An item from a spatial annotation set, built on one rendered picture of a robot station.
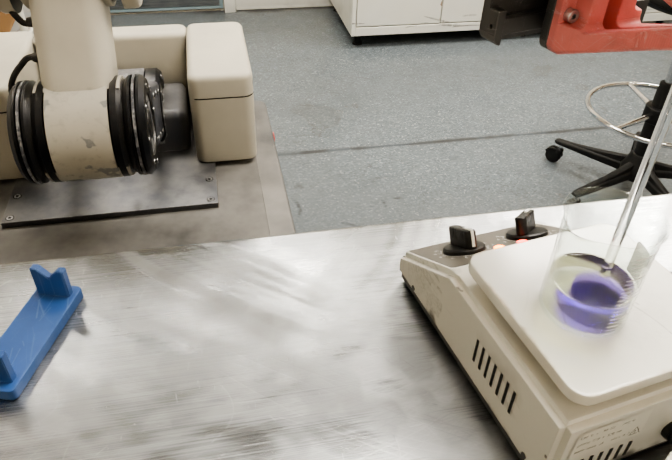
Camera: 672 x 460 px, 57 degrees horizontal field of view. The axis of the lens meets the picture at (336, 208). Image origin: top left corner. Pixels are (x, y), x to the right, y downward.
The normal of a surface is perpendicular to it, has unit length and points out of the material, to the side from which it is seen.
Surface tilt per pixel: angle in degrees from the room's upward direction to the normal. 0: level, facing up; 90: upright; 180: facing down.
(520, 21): 90
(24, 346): 0
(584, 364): 0
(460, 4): 90
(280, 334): 0
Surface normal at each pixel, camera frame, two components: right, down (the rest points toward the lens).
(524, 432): -0.94, 0.19
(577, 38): -0.68, 0.43
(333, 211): 0.03, -0.80
